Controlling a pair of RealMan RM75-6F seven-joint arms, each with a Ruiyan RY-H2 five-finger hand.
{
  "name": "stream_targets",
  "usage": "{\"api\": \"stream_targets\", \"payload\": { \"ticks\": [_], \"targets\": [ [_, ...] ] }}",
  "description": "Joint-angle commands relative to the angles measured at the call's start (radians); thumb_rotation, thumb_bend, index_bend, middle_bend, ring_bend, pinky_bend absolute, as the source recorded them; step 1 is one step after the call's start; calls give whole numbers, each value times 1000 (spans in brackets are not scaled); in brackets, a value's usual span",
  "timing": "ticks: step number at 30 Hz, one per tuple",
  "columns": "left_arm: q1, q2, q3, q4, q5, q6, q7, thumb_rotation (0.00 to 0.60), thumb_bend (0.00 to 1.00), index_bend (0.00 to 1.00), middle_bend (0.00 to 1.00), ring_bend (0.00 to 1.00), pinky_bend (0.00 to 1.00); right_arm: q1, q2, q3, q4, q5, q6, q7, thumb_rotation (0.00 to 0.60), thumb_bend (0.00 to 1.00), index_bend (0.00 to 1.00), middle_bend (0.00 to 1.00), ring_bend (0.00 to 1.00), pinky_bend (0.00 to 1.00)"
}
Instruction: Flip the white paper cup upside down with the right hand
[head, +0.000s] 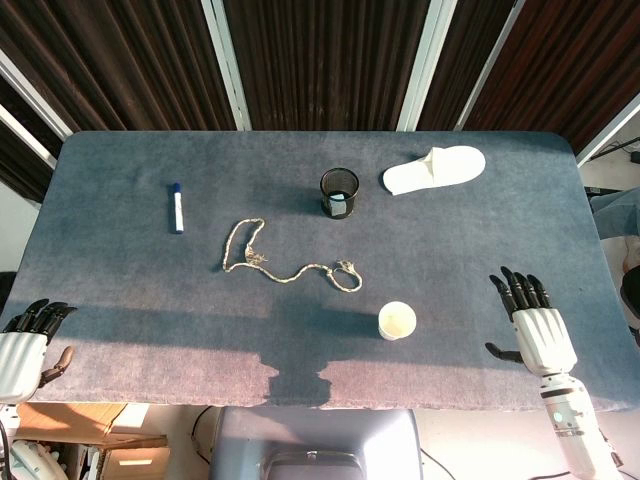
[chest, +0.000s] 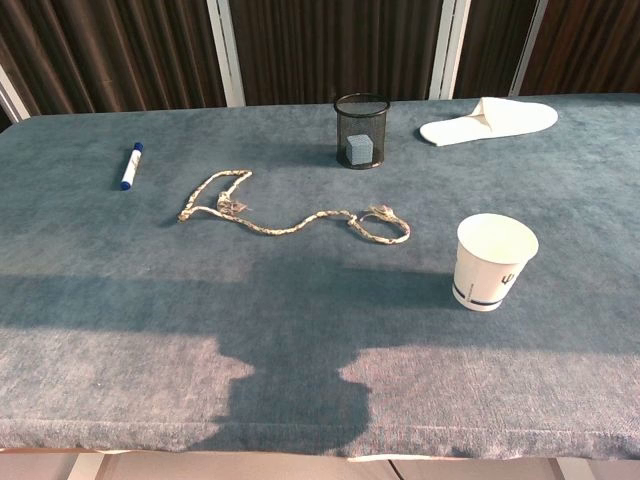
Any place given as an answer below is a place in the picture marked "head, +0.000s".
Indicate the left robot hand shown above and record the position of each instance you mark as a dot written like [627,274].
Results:
[17,352]

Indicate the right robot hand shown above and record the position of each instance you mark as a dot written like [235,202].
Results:
[542,337]

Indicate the white paper cup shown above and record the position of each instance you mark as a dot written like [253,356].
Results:
[397,321]

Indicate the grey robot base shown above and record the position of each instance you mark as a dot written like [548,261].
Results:
[312,445]

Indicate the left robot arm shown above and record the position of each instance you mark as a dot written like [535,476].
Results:
[5,430]

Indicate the cardboard box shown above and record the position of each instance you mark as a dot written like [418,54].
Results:
[95,440]

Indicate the white slipper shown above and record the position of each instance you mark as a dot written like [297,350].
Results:
[435,169]

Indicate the blue white marker pen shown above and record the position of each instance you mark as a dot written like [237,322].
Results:
[177,207]

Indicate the blue table cloth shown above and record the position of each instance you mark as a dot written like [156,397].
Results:
[310,260]

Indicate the black mesh pen holder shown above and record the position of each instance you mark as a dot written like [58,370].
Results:
[339,193]

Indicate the dark wooden slat screen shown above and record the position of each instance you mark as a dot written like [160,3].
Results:
[325,62]

